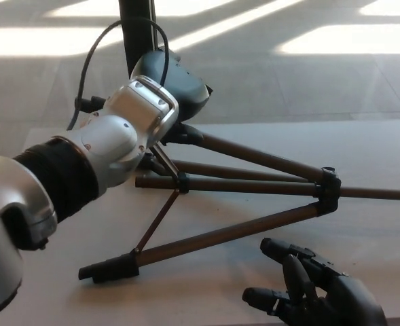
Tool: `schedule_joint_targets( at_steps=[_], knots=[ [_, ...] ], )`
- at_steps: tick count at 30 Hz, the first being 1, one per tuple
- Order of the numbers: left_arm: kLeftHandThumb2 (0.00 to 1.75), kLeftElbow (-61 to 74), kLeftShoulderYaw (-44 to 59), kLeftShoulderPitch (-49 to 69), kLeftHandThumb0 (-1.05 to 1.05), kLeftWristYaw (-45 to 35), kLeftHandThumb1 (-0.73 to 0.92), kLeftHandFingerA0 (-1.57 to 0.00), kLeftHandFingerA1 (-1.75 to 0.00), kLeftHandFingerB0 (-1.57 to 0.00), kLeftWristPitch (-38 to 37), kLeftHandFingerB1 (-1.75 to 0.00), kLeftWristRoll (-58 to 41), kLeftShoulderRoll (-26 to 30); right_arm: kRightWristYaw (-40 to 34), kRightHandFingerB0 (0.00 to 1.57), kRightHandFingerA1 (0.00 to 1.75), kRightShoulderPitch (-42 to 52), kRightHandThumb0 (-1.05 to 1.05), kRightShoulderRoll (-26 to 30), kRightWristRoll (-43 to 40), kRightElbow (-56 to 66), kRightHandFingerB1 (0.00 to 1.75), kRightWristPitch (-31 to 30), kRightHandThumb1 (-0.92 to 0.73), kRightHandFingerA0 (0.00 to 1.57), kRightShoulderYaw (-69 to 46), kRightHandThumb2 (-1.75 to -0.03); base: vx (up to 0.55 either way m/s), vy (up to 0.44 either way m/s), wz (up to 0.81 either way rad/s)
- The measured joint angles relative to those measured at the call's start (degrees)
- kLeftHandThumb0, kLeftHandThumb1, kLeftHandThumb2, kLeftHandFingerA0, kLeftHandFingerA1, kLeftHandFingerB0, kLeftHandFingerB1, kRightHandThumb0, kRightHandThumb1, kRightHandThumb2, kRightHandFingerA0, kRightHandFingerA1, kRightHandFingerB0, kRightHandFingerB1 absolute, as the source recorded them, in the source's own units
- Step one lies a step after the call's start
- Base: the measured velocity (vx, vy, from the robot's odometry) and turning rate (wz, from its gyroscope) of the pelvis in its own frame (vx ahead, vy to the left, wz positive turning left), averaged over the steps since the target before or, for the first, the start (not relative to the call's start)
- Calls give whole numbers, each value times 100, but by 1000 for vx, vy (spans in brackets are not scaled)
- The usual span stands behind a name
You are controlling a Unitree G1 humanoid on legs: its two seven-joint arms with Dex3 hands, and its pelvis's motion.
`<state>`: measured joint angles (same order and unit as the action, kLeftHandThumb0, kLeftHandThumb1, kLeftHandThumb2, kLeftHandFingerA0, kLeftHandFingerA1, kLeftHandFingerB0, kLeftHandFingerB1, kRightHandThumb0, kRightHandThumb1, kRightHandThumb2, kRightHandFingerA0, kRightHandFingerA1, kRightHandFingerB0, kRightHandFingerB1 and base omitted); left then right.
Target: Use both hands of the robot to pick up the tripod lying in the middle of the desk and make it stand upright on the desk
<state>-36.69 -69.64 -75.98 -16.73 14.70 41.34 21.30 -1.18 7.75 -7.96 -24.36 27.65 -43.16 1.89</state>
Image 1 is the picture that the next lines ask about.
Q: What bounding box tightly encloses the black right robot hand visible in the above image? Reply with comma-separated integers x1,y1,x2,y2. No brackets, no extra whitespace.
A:
242,237,389,326

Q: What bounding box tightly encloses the bronze tripod with black feet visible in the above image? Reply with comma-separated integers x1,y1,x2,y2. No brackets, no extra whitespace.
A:
78,122,400,285

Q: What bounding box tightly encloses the black vertical pillar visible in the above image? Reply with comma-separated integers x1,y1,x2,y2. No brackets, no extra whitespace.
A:
118,0,158,78

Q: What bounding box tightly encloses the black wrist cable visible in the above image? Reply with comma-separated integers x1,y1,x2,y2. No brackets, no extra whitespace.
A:
66,18,170,132

